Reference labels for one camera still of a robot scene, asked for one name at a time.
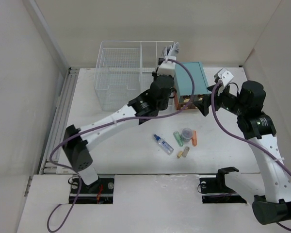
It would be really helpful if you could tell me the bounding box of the aluminium rail left side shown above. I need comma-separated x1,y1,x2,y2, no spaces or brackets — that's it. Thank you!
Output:
37,67,80,175

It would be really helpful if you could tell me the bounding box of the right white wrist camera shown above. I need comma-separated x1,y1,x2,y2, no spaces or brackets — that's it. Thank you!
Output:
214,68,234,86

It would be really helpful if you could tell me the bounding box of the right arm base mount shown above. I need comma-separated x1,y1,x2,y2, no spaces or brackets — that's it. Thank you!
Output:
197,174,247,204

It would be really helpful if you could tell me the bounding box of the teal orange drawer box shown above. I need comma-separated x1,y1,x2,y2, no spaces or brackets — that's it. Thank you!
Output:
174,62,210,110

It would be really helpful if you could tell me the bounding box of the white wire desk organizer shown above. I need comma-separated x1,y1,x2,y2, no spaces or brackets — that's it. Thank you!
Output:
94,41,174,112

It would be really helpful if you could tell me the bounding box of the clear blue spray bottle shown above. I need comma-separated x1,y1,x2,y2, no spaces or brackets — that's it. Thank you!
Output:
153,134,174,155

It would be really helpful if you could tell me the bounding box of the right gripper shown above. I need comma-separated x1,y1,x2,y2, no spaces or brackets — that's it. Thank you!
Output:
192,83,247,117

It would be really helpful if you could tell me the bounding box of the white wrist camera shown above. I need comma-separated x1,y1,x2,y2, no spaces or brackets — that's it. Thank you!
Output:
156,56,177,78
214,68,234,86

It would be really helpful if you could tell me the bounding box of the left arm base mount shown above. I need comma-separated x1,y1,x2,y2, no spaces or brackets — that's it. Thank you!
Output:
67,175,115,204

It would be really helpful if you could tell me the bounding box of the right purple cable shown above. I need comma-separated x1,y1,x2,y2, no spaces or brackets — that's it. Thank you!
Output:
212,82,291,231

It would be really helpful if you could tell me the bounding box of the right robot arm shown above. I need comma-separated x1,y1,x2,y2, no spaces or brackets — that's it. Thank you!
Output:
194,81,291,225

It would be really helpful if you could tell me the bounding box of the clear jar of paperclips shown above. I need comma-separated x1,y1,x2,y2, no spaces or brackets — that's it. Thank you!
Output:
181,128,193,143

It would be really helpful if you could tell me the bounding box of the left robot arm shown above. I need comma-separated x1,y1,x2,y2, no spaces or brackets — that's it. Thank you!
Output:
62,75,174,193

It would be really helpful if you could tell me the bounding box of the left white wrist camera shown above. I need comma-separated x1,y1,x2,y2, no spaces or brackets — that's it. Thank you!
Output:
156,56,177,78

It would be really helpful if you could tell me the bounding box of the green transparent case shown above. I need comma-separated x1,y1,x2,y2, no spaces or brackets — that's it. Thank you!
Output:
173,131,184,147

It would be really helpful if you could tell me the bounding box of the orange transparent case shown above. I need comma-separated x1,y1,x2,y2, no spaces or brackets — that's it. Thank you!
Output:
192,131,197,147

